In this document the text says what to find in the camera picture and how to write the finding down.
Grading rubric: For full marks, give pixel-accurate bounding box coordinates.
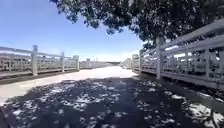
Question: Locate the pale stone bridge path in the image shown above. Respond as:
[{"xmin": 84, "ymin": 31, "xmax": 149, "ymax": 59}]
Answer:
[{"xmin": 0, "ymin": 65, "xmax": 224, "ymax": 128}]

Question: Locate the large dark tree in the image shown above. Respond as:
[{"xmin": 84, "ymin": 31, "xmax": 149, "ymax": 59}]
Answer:
[{"xmin": 49, "ymin": 0, "xmax": 224, "ymax": 51}]

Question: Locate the white stone railing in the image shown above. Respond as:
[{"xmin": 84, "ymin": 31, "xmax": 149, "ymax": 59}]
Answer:
[
  {"xmin": 119, "ymin": 18, "xmax": 224, "ymax": 91},
  {"xmin": 0, "ymin": 44, "xmax": 118, "ymax": 80}
]

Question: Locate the dark stone kerb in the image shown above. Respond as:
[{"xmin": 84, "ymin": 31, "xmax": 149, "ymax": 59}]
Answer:
[
  {"xmin": 132, "ymin": 70, "xmax": 224, "ymax": 115},
  {"xmin": 0, "ymin": 69, "xmax": 81, "ymax": 86}
]

